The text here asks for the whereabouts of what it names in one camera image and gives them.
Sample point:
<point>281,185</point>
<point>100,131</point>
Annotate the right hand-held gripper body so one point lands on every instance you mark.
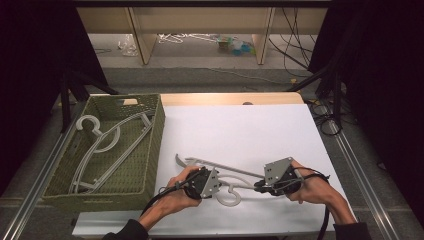
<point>276,170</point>

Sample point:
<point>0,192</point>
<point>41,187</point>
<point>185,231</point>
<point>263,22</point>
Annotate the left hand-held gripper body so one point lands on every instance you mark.
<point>210,185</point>

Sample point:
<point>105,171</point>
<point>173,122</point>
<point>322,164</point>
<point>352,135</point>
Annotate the grey plastic hanger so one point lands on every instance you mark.
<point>98,133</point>
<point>228,202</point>

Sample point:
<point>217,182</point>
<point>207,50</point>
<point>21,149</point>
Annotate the green woven basket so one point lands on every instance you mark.
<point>133,173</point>

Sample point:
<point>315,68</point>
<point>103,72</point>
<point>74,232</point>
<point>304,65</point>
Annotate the person's left hand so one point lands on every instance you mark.
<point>175,196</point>

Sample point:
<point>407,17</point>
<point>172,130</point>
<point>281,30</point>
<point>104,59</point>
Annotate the person's right hand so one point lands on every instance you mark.
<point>315,190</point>

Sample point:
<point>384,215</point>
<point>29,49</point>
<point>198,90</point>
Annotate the white paper sheet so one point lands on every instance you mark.
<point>240,126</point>

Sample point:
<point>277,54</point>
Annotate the black metal stand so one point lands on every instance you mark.
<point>337,96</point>
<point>65,100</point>

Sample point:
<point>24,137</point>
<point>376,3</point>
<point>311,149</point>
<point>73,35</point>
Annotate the colourful plastic toys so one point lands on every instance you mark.
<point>236,46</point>

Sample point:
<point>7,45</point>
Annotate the black curtain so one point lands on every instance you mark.
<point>383,83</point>
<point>30,83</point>

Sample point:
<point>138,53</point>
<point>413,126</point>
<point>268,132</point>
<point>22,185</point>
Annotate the clear plastic bag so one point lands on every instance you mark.
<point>128,46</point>

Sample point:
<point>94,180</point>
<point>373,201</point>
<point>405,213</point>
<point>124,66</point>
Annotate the metal rail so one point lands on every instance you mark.
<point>363,180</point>
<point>40,186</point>

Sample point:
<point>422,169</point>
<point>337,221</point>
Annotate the wooden desk frame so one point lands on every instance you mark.
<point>200,20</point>

